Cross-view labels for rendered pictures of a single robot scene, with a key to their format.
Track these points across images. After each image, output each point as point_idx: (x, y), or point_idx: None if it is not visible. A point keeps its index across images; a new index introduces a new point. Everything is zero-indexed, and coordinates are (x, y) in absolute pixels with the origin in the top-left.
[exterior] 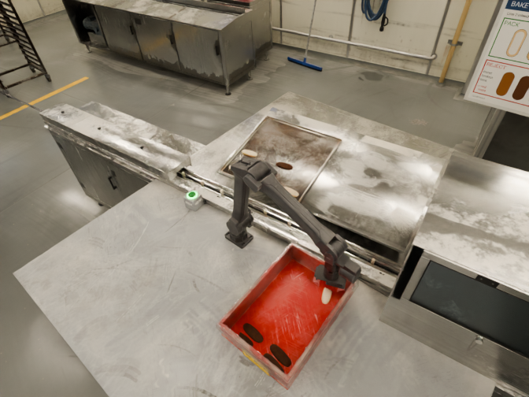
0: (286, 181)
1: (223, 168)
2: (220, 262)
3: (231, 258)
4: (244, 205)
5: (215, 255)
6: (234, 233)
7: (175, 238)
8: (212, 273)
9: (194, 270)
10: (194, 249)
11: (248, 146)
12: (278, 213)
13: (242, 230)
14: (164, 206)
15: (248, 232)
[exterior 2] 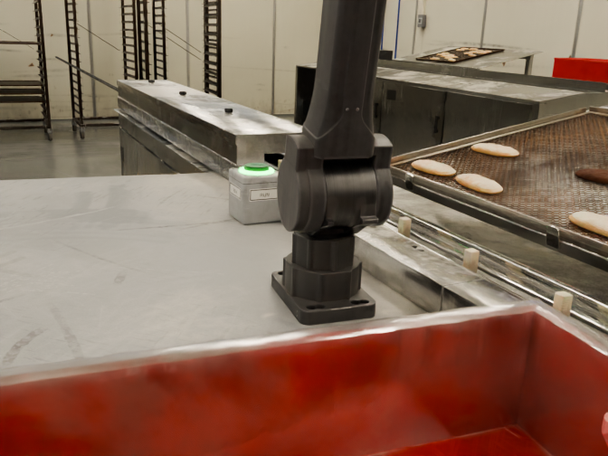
0: (598, 207)
1: (395, 163)
2: (182, 327)
3: (236, 332)
4: (351, 38)
5: (189, 307)
6: (289, 223)
7: (127, 244)
8: (118, 340)
9: (75, 312)
10: (146, 276)
11: (498, 144)
12: (523, 280)
13: (319, 205)
14: (178, 202)
15: (364, 291)
